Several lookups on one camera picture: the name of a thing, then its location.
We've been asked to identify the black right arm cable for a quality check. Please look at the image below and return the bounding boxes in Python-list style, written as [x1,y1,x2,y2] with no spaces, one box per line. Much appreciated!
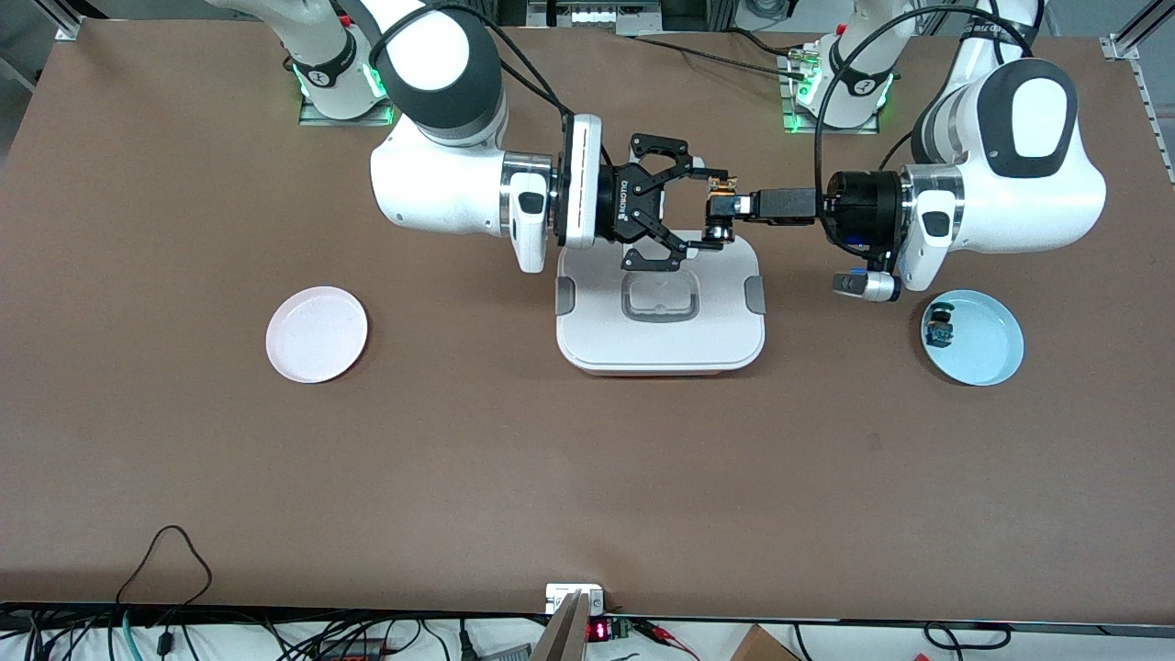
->
[365,0,577,150]

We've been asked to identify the black cable across table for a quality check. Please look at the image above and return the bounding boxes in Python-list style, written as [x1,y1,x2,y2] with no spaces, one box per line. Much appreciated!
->
[632,29,811,80]

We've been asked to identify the orange and black switch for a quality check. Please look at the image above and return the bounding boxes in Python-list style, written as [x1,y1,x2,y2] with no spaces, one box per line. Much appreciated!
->
[702,172,744,251]

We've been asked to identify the white lunch box grey clips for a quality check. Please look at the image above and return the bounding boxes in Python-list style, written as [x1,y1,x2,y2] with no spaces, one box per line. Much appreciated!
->
[554,241,767,377]

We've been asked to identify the pink round plate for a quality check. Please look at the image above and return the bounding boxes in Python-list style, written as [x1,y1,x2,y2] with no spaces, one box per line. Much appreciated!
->
[265,286,369,385]

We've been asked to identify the lit device on frame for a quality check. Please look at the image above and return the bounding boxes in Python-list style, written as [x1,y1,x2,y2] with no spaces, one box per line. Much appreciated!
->
[527,0,664,30]

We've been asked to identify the black coiled cable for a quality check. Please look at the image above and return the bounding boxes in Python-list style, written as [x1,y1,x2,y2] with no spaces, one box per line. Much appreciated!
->
[922,622,1014,652]

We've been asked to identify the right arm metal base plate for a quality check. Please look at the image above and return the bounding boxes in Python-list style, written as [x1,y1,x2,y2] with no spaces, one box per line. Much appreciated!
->
[298,64,397,128]

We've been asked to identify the light blue round plate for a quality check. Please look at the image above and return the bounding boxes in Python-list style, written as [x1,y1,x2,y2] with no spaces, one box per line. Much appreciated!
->
[921,289,1024,387]

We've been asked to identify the thin black looped cable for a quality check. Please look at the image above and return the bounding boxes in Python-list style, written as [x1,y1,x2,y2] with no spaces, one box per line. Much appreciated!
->
[114,525,214,661]

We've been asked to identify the blue and black switch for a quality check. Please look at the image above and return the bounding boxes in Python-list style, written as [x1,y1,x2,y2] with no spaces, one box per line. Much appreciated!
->
[924,301,957,349]

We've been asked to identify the brown cardboard box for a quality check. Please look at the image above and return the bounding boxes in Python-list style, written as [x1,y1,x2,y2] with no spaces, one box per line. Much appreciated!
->
[729,624,801,661]

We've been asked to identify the aluminium camera mount bar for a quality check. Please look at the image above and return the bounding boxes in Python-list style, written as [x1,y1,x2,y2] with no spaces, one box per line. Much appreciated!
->
[530,592,591,661]

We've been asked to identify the small white box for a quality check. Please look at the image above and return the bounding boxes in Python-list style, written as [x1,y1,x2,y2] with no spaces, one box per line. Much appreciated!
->
[545,584,606,615]

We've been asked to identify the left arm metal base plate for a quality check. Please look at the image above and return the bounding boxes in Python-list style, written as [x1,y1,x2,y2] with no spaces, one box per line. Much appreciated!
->
[780,50,881,136]

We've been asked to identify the red wires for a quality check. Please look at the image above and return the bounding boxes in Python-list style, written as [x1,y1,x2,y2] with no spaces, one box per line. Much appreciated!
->
[641,619,701,661]

